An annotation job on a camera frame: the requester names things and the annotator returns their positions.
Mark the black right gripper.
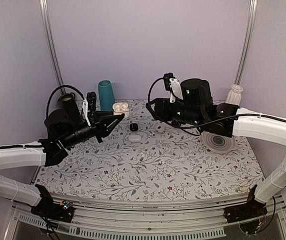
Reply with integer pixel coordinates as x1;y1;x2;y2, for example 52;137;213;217
146;97;204;128

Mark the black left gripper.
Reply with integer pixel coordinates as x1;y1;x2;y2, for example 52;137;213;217
61;110;122;149

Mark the white round earbud case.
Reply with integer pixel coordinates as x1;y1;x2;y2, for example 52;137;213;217
112;102;130;118

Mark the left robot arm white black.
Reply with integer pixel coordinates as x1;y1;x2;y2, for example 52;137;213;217
0;108;125;217

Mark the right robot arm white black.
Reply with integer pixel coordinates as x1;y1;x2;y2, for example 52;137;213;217
146;73;286;218

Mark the black earbud case left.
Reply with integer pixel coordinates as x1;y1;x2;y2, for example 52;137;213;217
129;123;138;132

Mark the teal tapered vase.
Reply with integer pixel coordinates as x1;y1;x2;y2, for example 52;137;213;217
98;80;115;112

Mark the white ribbed vase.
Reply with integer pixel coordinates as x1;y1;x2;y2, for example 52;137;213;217
225;84;243;105

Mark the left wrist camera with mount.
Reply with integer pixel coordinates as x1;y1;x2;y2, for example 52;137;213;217
82;91;97;127

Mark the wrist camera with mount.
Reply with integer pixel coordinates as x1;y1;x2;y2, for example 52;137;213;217
82;91;97;127
163;72;183;103

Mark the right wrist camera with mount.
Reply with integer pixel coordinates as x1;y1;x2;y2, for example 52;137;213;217
163;72;183;103

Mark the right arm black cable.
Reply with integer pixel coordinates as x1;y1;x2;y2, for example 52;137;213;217
145;77;286;137

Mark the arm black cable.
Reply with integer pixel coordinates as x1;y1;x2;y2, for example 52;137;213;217
145;77;286;137
46;84;86;118

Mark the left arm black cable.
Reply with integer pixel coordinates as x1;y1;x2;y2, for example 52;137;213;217
46;84;86;118

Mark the metal front rail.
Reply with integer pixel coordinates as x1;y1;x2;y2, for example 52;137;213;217
4;194;286;240

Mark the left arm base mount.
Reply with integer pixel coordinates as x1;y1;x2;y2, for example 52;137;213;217
31;184;75;223

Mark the right metal frame post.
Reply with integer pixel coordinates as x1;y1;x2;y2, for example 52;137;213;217
234;0;258;85

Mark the metal frame post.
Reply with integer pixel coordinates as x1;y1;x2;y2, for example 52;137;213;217
39;0;64;87
234;0;258;85

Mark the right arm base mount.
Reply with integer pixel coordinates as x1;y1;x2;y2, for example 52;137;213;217
223;185;267;223

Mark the left metal frame post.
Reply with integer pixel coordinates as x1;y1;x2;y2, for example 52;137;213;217
39;0;64;87

